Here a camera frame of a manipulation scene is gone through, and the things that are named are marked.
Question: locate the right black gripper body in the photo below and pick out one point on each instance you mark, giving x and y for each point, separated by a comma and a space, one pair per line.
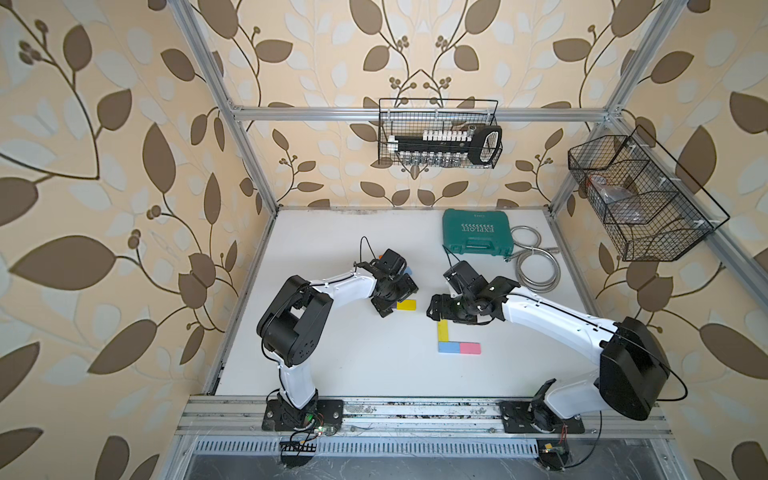
462, 311

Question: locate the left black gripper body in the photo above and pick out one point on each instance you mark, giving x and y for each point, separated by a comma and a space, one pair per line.
399, 289

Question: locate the long yellow block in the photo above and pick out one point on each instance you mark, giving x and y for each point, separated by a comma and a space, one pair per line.
443, 331

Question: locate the large yellow block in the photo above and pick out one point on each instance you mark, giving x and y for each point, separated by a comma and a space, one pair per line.
407, 305

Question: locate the pink block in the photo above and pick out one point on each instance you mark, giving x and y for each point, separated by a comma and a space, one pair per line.
470, 348

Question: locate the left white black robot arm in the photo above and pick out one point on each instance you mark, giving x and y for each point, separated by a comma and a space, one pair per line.
291, 328

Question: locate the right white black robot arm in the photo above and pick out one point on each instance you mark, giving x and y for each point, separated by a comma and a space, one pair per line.
630, 367

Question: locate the green plastic tool case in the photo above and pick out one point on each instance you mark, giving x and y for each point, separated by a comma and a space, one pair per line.
477, 232

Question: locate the black white tool in basket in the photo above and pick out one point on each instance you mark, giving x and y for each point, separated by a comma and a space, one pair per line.
479, 146

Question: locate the plastic bag in basket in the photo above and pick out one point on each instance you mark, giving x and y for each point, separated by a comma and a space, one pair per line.
617, 203

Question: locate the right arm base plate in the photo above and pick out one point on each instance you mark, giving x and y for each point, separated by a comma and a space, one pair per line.
521, 417

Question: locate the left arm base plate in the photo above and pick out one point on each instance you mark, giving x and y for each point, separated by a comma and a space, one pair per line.
321, 415

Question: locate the black wire basket back wall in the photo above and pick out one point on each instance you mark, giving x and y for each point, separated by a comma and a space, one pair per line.
412, 116

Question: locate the black wire basket wall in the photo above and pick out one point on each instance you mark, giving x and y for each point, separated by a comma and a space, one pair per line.
679, 211
412, 116

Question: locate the black wire basket right wall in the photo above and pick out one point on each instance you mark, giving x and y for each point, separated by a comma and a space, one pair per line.
679, 211

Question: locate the aluminium frame rail front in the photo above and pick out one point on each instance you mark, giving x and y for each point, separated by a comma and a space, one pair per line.
408, 418

